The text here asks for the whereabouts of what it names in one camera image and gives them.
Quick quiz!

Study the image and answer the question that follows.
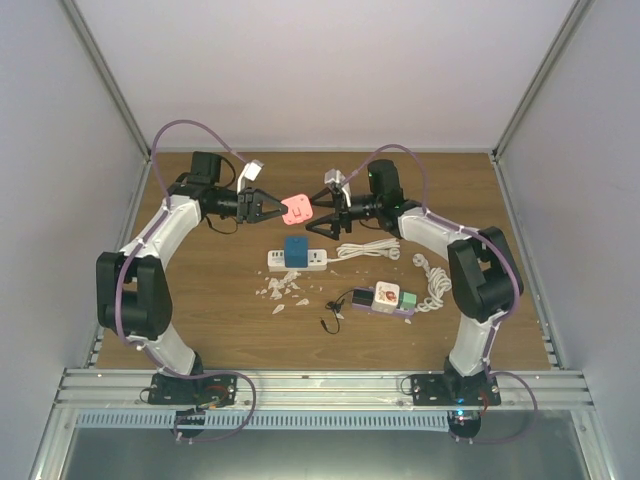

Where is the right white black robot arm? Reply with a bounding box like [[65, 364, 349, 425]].
[[306, 159, 523, 405]]

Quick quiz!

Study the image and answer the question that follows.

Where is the aluminium corner post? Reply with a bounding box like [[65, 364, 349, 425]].
[[59, 0, 151, 163], [490, 0, 593, 163]]

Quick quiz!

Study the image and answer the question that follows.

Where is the white coiled cable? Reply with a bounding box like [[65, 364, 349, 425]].
[[412, 253, 454, 314]]

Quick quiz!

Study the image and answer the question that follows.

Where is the black plug adapter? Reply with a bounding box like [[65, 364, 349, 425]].
[[351, 288, 374, 308]]

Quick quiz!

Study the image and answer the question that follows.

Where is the green cube adapter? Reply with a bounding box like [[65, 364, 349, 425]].
[[397, 291, 417, 310]]

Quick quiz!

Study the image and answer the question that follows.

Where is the white USB power strip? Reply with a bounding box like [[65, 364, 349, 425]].
[[267, 249, 329, 272]]

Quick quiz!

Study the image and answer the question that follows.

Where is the white cartoon cube adapter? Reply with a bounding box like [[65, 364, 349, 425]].
[[371, 281, 400, 314]]

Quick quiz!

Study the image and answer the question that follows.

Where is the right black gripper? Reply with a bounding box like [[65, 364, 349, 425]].
[[307, 187, 382, 241]]

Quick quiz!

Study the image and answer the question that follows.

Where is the pink cube plug adapter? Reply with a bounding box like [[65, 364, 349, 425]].
[[281, 194, 314, 226]]

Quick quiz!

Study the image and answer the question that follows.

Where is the right aluminium corner post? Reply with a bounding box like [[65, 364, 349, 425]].
[[490, 0, 593, 163]]

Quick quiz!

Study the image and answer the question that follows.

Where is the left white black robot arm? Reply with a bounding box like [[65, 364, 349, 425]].
[[96, 152, 288, 404]]

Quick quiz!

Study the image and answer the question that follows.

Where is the white power strip cable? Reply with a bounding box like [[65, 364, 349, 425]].
[[327, 237, 403, 262]]

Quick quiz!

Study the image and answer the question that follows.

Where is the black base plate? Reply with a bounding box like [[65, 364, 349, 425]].
[[139, 374, 237, 408], [406, 370, 502, 408]]

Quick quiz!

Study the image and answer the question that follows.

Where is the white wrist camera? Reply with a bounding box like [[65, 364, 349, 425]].
[[236, 160, 264, 193], [324, 169, 351, 205]]

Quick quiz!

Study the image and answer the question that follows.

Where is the grey slotted cable duct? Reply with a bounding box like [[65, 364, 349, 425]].
[[76, 409, 449, 432]]

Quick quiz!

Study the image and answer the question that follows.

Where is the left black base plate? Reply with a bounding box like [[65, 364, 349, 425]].
[[139, 374, 237, 408]]

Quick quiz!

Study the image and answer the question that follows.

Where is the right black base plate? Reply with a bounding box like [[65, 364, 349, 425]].
[[406, 370, 502, 408]]

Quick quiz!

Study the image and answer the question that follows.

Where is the thin black cable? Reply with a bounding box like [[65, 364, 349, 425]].
[[319, 294, 354, 337]]

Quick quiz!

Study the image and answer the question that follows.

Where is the purple power strip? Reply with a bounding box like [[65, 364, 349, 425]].
[[351, 302, 416, 318]]

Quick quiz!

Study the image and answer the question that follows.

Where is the blue cube plug adapter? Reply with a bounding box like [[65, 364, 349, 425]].
[[284, 236, 309, 269]]

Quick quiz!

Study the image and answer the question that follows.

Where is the aluminium front rail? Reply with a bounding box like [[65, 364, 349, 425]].
[[54, 369, 594, 411]]

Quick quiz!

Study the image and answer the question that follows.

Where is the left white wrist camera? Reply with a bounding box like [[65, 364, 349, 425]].
[[236, 160, 264, 193]]

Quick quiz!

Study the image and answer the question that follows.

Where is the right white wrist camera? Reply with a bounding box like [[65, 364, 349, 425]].
[[324, 169, 351, 205]]

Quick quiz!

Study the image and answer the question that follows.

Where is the left aluminium corner post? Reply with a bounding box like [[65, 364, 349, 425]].
[[59, 0, 151, 163]]

